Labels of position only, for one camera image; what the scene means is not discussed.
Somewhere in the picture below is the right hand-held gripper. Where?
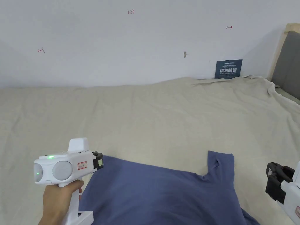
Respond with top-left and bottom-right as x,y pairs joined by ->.
265,160 -> 300,225

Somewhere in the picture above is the bed with beige sheet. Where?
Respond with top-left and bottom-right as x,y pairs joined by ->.
0,75 -> 300,225

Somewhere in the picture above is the dark blue sign card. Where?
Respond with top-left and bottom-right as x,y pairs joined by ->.
214,59 -> 243,79

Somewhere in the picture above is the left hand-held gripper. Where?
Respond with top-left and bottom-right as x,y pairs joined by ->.
33,138 -> 104,225

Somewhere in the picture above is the person's left hand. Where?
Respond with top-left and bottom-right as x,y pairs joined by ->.
37,180 -> 84,225

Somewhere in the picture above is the grey padded headboard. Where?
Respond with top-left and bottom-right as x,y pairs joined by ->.
268,23 -> 300,105

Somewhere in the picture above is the blue shirt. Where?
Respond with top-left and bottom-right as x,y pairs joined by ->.
78,150 -> 261,225

